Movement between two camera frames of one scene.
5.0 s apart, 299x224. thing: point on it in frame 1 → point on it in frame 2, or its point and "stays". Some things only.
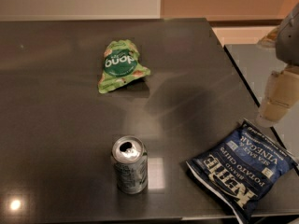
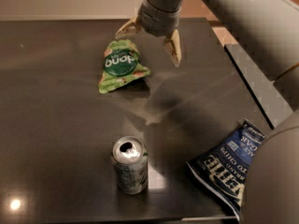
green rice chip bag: [121, 65] stays
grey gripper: [289, 38] → [158, 21]
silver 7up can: [130, 158] stays
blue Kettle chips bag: [243, 166] stays
